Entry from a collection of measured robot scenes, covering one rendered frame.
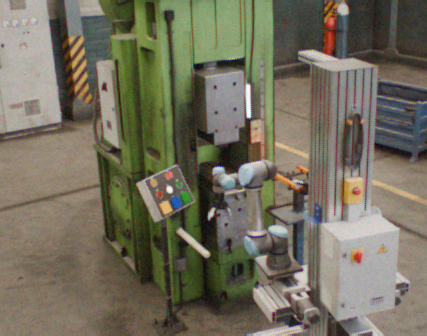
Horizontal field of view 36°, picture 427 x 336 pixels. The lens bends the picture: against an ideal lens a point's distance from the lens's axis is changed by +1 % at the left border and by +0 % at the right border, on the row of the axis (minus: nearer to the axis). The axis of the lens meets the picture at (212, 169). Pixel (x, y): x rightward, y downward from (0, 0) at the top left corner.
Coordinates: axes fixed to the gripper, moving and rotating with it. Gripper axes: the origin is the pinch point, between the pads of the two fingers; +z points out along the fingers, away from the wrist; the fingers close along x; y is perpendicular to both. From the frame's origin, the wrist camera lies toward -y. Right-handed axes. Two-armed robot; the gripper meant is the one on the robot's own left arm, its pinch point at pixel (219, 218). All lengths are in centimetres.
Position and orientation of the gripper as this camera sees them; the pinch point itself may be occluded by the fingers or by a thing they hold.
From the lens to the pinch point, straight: 424.2
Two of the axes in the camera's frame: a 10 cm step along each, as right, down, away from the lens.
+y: 3.1, 3.2, -9.0
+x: 9.5, -1.4, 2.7
